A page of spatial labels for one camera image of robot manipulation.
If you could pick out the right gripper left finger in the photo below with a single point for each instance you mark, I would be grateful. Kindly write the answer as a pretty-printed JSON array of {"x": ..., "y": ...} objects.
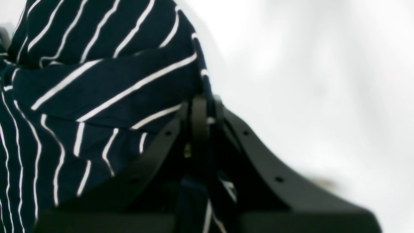
[{"x": 155, "y": 193}]

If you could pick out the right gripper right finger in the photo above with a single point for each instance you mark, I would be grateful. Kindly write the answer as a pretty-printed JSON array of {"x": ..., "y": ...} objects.
[{"x": 273, "y": 198}]

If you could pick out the black white striped t-shirt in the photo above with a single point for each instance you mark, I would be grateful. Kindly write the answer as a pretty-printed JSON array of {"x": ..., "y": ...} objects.
[{"x": 86, "y": 85}]

